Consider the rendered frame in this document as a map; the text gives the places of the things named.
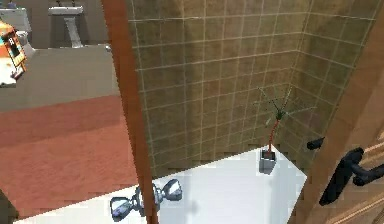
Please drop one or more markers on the house plant in grey pot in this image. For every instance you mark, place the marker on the house plant in grey pot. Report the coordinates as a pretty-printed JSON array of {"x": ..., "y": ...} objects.
[{"x": 267, "y": 160}]

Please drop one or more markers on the shiny grey dumbbell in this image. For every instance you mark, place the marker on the shiny grey dumbbell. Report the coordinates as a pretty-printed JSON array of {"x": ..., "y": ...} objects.
[{"x": 120, "y": 207}]

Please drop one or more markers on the brown wooden room door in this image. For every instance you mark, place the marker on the brown wooden room door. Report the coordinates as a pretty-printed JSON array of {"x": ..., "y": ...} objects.
[{"x": 358, "y": 100}]

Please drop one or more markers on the orange and white box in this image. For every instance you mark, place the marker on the orange and white box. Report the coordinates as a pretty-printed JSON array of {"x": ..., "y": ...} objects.
[{"x": 13, "y": 46}]

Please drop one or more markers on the brown door frame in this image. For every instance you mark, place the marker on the brown door frame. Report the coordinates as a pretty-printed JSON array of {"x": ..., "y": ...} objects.
[{"x": 128, "y": 83}]

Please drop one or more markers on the white pedestal sink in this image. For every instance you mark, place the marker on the white pedestal sink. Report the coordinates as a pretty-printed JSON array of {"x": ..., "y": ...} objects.
[{"x": 71, "y": 28}]

